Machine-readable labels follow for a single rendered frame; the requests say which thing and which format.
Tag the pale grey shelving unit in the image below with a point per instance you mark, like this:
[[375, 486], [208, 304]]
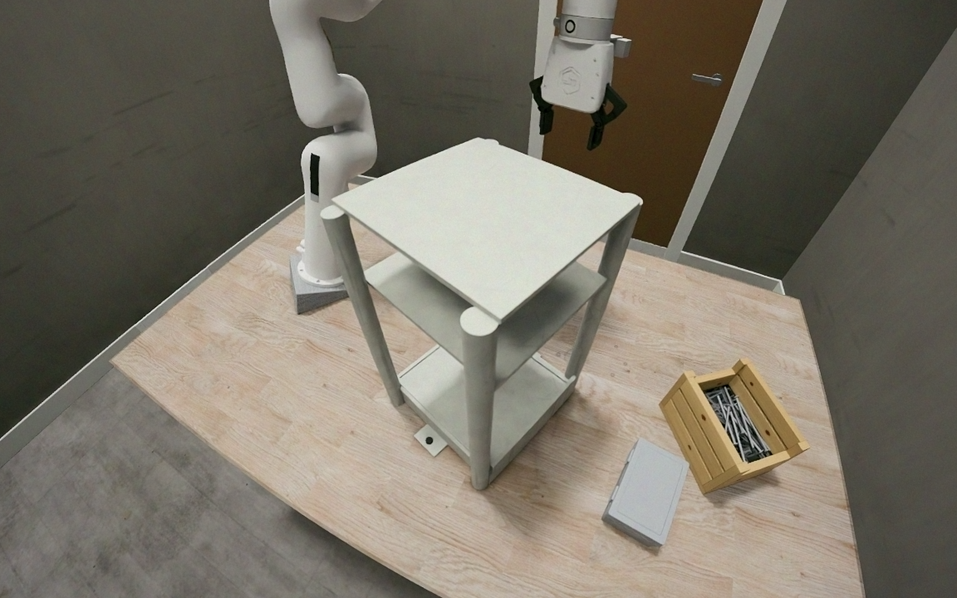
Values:
[[492, 228]]

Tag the grey plastic case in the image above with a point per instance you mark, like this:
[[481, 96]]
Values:
[[648, 490]]

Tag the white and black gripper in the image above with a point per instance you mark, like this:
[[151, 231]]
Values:
[[578, 76]]

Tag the light wooden crate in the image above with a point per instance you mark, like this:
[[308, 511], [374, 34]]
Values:
[[751, 415]]

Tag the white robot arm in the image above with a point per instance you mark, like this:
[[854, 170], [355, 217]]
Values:
[[324, 98]]

